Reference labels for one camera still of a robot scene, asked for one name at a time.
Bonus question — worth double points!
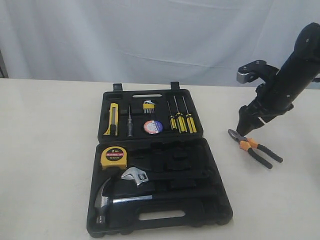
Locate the clear handle tester screwdriver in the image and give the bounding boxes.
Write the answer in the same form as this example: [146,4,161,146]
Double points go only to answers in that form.
[127,104,133,137]

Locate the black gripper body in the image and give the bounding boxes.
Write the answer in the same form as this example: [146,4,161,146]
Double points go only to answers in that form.
[236,83,294,137]

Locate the left yellow black screwdriver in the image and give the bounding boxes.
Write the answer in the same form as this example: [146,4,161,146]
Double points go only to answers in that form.
[167,101,177,131]

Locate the silver adjustable wrench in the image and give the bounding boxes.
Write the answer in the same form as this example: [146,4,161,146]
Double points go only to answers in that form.
[120,166,211,188]

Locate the PVC insulation tape roll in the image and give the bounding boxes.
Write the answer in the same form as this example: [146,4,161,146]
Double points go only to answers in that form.
[143,120,164,135]

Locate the yellow black utility knife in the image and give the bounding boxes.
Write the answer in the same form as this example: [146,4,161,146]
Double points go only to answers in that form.
[103,102,119,136]

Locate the steel claw hammer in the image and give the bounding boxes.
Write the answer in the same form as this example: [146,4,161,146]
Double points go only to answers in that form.
[94,177,218,225]

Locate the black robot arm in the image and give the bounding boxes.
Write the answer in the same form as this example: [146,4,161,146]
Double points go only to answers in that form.
[236,22,320,136]

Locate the black plastic tool case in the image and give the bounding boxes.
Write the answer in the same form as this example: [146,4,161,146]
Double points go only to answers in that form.
[86,82,233,238]

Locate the orange black handled pliers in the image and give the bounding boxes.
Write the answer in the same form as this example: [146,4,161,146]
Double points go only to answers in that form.
[227,129,283,169]

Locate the yellow hex key set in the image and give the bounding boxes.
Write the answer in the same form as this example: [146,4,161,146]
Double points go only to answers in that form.
[142,100,156,114]

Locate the yellow measuring tape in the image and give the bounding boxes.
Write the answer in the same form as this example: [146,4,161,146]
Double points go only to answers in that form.
[100,146,128,170]

